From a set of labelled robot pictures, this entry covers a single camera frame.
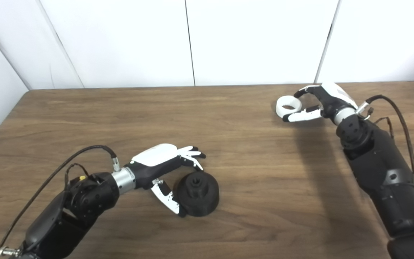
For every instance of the white and black right hand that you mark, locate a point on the white and black right hand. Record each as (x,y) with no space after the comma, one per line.
(331,100)

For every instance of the white and black left hand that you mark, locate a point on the white and black left hand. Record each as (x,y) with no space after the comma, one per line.
(156,156)

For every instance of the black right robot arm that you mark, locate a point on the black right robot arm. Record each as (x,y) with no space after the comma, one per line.
(383,169)

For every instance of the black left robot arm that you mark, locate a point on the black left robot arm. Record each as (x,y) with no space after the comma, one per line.
(84,205)

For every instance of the round black part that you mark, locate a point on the round black part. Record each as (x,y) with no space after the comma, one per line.
(201,198)

